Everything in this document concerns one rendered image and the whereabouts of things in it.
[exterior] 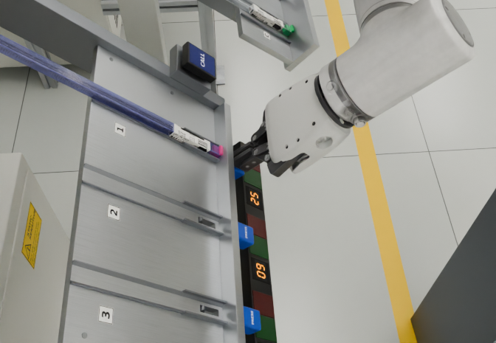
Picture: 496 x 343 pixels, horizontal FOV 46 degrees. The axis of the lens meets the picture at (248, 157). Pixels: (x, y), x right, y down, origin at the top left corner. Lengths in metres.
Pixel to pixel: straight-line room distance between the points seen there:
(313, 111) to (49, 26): 0.33
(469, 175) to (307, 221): 0.49
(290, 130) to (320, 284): 0.82
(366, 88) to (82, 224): 0.33
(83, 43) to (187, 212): 0.24
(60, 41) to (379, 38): 0.38
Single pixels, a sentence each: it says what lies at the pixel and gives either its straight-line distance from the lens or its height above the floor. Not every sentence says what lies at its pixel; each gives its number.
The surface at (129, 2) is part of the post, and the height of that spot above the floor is 0.74.
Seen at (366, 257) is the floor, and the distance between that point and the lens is 1.53.
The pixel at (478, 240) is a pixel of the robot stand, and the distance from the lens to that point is 1.06.
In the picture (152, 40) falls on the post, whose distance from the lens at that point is 1.03.
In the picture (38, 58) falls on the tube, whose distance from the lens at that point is 0.66.
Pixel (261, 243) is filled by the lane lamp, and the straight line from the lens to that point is 0.78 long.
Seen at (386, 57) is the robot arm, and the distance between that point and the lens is 0.64.
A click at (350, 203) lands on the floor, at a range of 1.60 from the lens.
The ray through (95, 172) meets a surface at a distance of 0.63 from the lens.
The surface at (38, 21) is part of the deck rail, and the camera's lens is 0.73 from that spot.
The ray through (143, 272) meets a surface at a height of 0.80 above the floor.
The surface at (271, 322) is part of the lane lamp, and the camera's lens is 0.74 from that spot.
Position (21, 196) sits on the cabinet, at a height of 0.59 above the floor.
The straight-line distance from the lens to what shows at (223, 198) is 0.73.
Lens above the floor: 1.35
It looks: 55 degrees down
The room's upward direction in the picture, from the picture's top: straight up
